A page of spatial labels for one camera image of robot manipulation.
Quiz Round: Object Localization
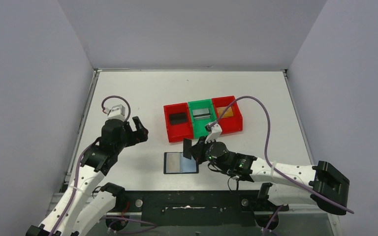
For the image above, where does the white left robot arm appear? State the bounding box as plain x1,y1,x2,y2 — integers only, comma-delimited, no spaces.
26,116,149,236

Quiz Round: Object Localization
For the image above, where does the green plastic bin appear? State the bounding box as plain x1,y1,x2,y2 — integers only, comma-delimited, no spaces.
188,99,217,139

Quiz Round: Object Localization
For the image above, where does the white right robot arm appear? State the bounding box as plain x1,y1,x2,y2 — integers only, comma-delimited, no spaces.
183,137,353,215

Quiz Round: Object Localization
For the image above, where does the silver card in bin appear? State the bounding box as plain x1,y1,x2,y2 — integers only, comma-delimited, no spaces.
192,108,211,120

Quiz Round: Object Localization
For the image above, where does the black leather card holder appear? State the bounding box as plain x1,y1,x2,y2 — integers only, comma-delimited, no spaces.
163,152,199,175

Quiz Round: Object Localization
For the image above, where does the black card in bin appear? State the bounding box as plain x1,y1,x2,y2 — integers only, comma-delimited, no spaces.
169,113,188,125

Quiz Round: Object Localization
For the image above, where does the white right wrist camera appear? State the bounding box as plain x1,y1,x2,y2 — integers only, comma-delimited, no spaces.
205,122,222,144

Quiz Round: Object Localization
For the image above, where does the aluminium frame rail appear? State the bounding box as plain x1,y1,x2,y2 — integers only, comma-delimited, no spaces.
45,191,340,216

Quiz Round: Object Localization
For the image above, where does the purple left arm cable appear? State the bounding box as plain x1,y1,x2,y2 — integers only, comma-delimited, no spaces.
47,95,131,236

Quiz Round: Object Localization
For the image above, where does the gold card in bin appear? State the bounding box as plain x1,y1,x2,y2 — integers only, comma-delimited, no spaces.
217,107,234,118

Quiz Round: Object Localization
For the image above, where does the left red plastic bin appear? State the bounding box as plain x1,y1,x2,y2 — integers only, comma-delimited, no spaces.
163,103,194,143

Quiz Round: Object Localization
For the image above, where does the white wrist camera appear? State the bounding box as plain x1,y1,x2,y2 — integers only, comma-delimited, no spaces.
205,122,222,144
104,104,126,121

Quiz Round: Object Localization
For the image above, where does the right red plastic bin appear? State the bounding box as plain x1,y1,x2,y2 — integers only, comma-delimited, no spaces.
212,96,243,134

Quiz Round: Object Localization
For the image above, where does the black credit card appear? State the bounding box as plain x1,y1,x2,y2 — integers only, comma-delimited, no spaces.
183,138,192,160

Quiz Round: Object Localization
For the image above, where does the red plastic bin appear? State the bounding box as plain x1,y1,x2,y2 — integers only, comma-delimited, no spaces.
212,96,243,134
163,103,194,143

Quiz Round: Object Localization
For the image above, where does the gold card in holder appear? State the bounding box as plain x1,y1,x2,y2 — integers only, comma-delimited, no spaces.
165,152,180,173

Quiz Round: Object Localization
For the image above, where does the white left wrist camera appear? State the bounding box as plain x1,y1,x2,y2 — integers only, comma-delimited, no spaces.
104,104,126,121

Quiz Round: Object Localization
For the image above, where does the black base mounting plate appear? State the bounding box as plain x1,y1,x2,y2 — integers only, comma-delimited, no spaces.
108,190,278,227

